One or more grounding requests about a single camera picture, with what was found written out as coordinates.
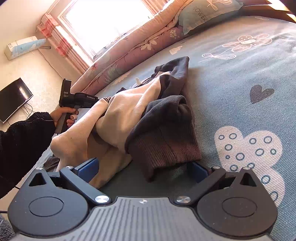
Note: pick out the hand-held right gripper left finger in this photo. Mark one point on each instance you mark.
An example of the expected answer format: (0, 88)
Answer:
(87, 168)

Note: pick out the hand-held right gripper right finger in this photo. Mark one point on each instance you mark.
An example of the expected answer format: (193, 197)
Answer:
(197, 172)

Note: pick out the dark and cream jacket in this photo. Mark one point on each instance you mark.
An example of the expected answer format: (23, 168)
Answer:
(120, 115)

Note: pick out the person's left forearm black sleeve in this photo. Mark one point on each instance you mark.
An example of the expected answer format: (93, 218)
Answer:
(20, 148)

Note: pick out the person's left hand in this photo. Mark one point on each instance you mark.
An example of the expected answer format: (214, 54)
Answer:
(60, 114)

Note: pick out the pink patterned curtain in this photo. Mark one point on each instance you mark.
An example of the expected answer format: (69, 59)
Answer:
(62, 44)
(158, 5)

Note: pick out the black flat screen television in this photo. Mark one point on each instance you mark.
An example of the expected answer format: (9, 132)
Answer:
(12, 99)

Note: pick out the pink floral quilt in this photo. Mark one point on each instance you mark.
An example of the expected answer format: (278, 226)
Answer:
(129, 51)

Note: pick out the window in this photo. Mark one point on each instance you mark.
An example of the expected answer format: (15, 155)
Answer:
(104, 23)

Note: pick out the bed with blue floral sheet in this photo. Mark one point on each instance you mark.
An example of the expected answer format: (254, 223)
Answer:
(231, 76)

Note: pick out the blue floral pillow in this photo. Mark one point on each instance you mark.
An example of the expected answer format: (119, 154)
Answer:
(203, 14)

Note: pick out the wooden headboard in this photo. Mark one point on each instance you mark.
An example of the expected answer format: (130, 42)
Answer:
(275, 8)

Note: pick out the white wall air conditioner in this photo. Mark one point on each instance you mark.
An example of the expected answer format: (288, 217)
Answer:
(23, 47)

